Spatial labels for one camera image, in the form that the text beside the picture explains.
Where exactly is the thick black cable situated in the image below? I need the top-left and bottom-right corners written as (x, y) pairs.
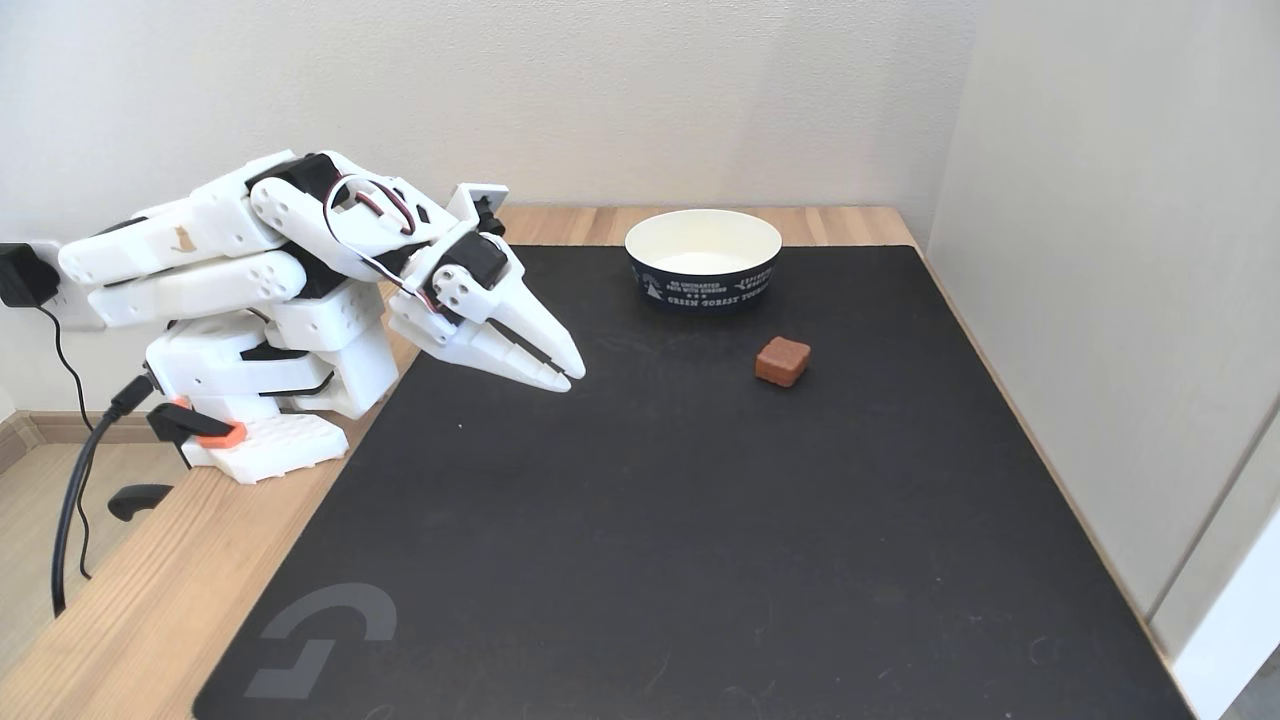
top-left (51, 374), bottom-right (157, 619)

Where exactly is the thin black cable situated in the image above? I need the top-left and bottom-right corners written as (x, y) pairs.
top-left (34, 304), bottom-right (95, 582)

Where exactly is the white wall outlet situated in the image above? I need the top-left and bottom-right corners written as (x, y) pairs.
top-left (18, 239), bottom-right (107, 333)

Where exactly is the black and orange clamp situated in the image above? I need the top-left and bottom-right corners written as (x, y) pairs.
top-left (107, 399), bottom-right (249, 523)

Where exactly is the brown cube toy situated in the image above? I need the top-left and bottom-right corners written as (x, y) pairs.
top-left (754, 336), bottom-right (812, 389)

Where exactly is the white and navy paper bowl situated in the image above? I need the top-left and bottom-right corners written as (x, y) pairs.
top-left (625, 208), bottom-right (784, 314)

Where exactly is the red black white servo cable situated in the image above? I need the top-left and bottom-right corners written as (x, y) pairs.
top-left (321, 174), bottom-right (443, 313)

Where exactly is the small camera on white mount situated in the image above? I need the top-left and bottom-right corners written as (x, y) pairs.
top-left (446, 183), bottom-right (510, 242)

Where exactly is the black power adapter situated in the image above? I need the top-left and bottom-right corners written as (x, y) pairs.
top-left (0, 243), bottom-right (62, 310)

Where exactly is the black desk mat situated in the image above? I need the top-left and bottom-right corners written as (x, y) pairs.
top-left (192, 244), bottom-right (1197, 720)

